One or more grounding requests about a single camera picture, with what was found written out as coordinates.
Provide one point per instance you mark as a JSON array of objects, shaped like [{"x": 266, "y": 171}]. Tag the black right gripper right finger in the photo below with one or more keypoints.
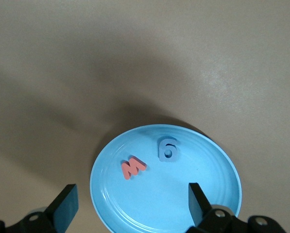
[{"x": 200, "y": 211}]

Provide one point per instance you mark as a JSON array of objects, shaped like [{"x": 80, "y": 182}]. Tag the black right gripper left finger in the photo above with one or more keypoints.
[{"x": 59, "y": 211}]

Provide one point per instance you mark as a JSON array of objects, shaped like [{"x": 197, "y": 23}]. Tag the blue letter g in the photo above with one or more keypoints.
[{"x": 162, "y": 155}]

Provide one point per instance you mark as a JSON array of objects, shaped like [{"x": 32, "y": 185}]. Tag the red letter w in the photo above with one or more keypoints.
[{"x": 130, "y": 170}]

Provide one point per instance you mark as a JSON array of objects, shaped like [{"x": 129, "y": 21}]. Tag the blue plate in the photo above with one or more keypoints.
[{"x": 164, "y": 194}]

